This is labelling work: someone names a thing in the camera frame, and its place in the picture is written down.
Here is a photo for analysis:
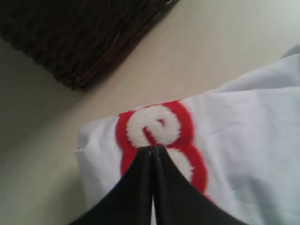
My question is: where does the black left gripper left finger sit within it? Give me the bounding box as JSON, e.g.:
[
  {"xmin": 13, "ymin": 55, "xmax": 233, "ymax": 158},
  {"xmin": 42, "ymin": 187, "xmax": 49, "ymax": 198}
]
[{"xmin": 71, "ymin": 147, "xmax": 154, "ymax": 225}]

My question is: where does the dark brown wicker basket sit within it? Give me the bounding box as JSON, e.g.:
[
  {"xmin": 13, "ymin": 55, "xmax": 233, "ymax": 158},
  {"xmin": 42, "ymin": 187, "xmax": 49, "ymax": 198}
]
[{"xmin": 0, "ymin": 0, "xmax": 176, "ymax": 90}]

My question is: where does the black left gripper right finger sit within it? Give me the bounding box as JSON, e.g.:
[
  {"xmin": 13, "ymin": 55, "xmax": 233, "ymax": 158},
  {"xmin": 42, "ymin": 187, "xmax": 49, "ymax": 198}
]
[{"xmin": 151, "ymin": 147, "xmax": 234, "ymax": 225}]

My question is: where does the white t-shirt red lettering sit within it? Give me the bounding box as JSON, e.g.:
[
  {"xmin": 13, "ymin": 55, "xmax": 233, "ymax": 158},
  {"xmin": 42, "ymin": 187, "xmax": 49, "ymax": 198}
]
[{"xmin": 76, "ymin": 46, "xmax": 300, "ymax": 225}]

